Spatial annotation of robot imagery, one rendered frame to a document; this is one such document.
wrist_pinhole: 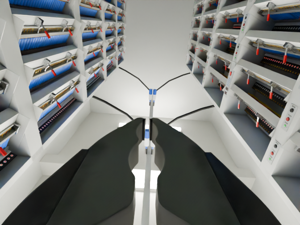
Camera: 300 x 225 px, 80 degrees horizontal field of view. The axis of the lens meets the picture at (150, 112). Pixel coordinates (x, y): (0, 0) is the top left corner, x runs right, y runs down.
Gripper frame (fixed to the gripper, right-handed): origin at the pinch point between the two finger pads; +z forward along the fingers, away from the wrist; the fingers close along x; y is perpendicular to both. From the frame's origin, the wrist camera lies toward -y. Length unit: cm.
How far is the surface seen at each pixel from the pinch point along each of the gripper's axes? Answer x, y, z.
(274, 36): 66, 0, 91
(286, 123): 62, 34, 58
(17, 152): -62, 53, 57
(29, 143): -56, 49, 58
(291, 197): 63, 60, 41
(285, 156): 64, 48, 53
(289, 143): 63, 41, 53
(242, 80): 73, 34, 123
